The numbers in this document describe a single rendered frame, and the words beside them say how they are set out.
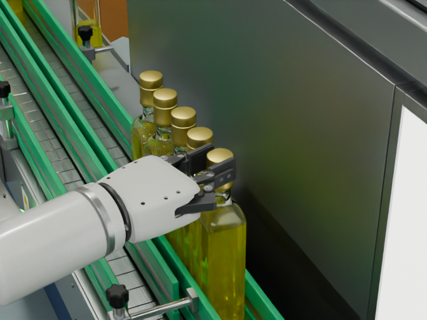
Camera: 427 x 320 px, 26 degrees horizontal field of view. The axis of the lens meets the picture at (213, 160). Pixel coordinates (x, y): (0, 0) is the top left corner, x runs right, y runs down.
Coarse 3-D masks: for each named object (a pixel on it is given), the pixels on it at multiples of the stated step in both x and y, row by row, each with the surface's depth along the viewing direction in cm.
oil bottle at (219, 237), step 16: (224, 208) 117; (240, 208) 118; (208, 224) 117; (224, 224) 117; (240, 224) 118; (208, 240) 118; (224, 240) 119; (240, 240) 120; (208, 256) 119; (224, 256) 120; (240, 256) 121; (208, 272) 121; (224, 272) 122; (240, 272) 123; (208, 288) 122; (224, 288) 123; (240, 288) 124; (224, 304) 125; (240, 304) 126
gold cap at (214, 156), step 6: (210, 150) 116; (216, 150) 116; (222, 150) 116; (228, 150) 116; (210, 156) 115; (216, 156) 115; (222, 156) 115; (228, 156) 115; (210, 162) 114; (216, 162) 114; (222, 186) 115; (228, 186) 116
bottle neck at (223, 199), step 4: (216, 192) 116; (220, 192) 116; (224, 192) 116; (228, 192) 117; (216, 196) 117; (220, 196) 117; (224, 196) 117; (228, 196) 117; (220, 200) 117; (224, 200) 117; (228, 200) 118; (220, 204) 117; (224, 204) 117
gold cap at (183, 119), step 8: (176, 112) 124; (184, 112) 124; (192, 112) 124; (176, 120) 123; (184, 120) 122; (192, 120) 123; (176, 128) 123; (184, 128) 123; (176, 136) 124; (184, 136) 124; (176, 144) 125; (184, 144) 124
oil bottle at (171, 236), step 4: (172, 152) 129; (168, 232) 133; (172, 232) 131; (176, 232) 130; (168, 236) 133; (172, 236) 132; (176, 236) 131; (168, 240) 134; (172, 240) 132; (176, 240) 131; (172, 244) 133; (176, 244) 132; (176, 248) 132; (176, 252) 132
